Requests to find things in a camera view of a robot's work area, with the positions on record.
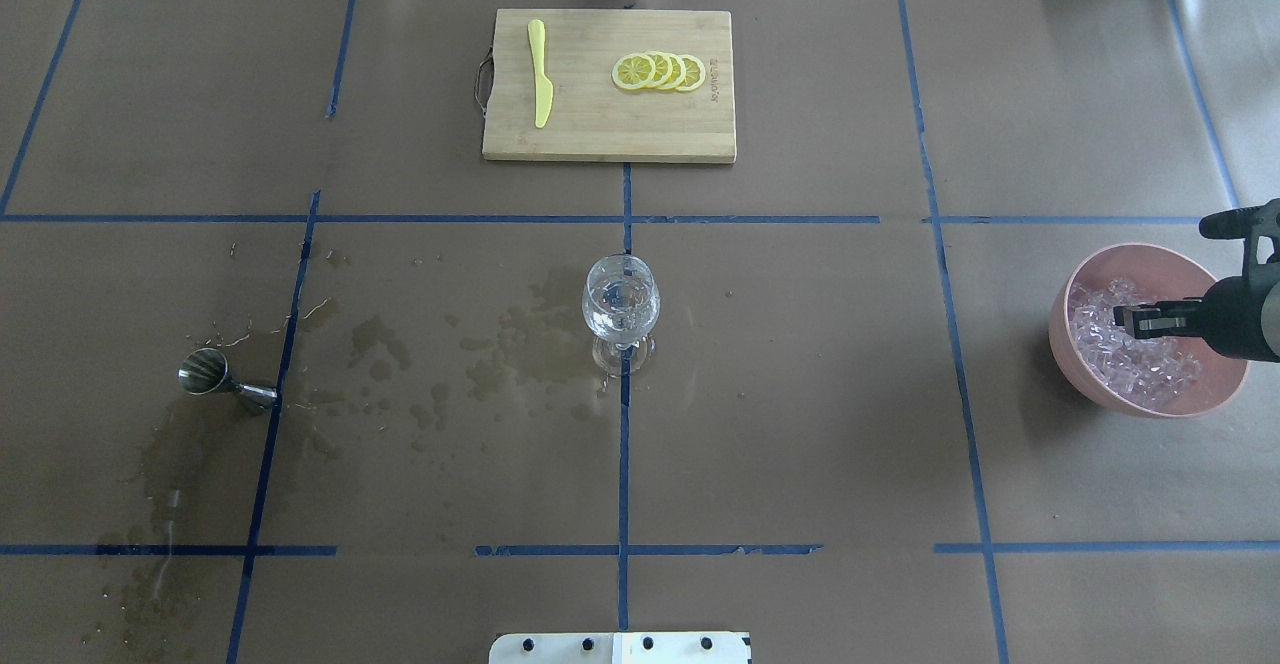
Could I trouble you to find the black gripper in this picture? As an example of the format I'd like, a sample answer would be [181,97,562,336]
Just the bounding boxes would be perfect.
[1114,278,1274,360]

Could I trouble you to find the steel jigger cup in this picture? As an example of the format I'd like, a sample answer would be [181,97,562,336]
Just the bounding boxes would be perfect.
[177,348,279,412]

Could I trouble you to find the clear ice cubes pile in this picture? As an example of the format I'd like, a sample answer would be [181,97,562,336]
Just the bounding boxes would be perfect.
[1066,278,1204,409]

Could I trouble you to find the clear wine glass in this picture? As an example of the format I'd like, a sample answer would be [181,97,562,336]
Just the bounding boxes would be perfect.
[581,253,660,377]

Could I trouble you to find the pink bowl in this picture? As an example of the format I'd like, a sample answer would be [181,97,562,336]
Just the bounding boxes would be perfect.
[1048,243,1249,420]

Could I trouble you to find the lemon slices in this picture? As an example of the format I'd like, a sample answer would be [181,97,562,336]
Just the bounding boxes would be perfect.
[611,50,710,93]

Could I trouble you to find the bamboo cutting board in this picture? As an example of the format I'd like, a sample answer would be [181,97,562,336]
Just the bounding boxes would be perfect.
[483,8,739,166]

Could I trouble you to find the yellow plastic knife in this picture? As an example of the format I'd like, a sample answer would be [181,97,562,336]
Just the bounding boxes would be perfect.
[527,20,556,128]

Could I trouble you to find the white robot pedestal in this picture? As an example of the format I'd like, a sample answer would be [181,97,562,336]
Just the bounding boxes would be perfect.
[488,631,753,663]

